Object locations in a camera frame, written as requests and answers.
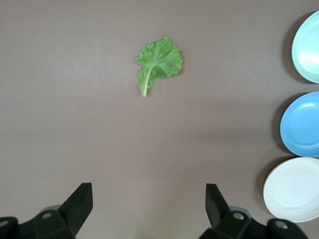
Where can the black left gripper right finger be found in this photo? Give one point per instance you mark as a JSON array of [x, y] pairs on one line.
[[218, 214]]

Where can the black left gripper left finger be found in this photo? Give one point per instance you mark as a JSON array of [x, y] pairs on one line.
[[72, 214]]

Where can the green lettuce leaf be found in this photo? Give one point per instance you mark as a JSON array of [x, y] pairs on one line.
[[159, 59]]

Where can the beige round plate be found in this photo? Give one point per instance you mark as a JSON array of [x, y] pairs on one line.
[[294, 191]]

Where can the brown table cover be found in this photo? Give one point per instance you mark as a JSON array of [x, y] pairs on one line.
[[74, 99]]

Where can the blue round plate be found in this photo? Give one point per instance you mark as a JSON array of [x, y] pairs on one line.
[[304, 124]]

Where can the pale green round plate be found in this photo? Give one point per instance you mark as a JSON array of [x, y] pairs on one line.
[[309, 49]]

